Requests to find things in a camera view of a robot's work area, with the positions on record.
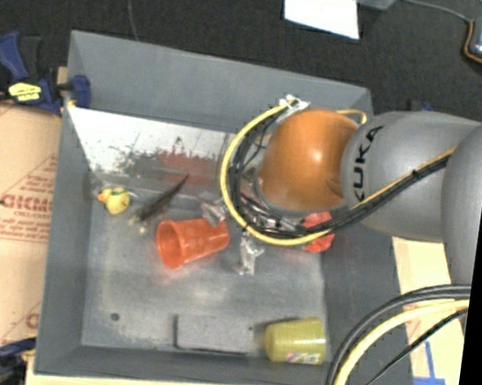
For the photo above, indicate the orange plastic cup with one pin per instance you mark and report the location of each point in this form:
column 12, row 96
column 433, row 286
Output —
column 189, row 242

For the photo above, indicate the grey flat block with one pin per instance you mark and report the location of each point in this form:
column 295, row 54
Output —
column 214, row 334

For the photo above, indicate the brown cardboard board, red print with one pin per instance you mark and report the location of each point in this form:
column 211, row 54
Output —
column 2, row 242

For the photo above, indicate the grey metal bin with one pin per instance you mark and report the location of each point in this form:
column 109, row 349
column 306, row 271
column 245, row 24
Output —
column 208, row 298

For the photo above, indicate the red crumpled plastic thing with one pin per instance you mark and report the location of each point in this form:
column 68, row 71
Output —
column 320, row 243

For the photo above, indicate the yellow rubber duck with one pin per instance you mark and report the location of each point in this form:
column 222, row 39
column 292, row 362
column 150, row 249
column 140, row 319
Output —
column 116, row 201

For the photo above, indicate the yellow-green plastic cup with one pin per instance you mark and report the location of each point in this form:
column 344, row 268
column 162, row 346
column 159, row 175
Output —
column 296, row 339

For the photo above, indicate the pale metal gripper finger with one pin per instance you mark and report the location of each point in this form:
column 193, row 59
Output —
column 250, row 253
column 214, row 211

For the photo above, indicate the dark brown feather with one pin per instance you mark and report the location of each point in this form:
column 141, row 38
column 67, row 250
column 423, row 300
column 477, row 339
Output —
column 160, row 202

